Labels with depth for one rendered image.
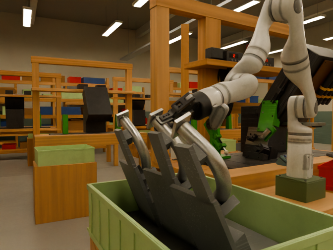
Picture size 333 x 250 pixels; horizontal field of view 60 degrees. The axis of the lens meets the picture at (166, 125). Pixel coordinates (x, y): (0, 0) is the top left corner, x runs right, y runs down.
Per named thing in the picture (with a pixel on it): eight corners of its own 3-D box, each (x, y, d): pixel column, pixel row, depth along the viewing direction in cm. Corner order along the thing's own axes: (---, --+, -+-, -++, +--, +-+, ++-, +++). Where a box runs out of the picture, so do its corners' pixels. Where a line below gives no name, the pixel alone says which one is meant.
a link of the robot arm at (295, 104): (285, 95, 117) (283, 137, 118) (310, 94, 111) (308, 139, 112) (292, 95, 124) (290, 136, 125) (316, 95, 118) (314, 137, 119)
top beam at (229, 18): (302, 38, 256) (303, 28, 256) (156, 5, 176) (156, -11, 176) (293, 40, 264) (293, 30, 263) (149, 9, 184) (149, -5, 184)
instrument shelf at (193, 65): (293, 74, 231) (293, 69, 231) (206, 64, 184) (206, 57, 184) (267, 77, 253) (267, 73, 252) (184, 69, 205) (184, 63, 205)
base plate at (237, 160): (343, 155, 210) (343, 153, 210) (234, 172, 152) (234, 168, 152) (291, 149, 246) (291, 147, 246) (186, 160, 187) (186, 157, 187)
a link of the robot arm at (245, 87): (230, 111, 80) (207, 107, 87) (263, 93, 88) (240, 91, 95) (227, 87, 77) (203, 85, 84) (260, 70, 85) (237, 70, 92)
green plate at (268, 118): (279, 134, 185) (285, 103, 187) (271, 131, 181) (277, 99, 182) (264, 134, 194) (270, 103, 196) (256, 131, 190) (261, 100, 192)
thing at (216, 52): (228, 59, 200) (228, 49, 200) (211, 57, 192) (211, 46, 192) (221, 61, 206) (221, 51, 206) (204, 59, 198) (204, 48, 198)
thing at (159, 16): (300, 147, 260) (302, 38, 256) (157, 162, 181) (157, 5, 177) (291, 146, 268) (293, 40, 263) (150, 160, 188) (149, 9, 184)
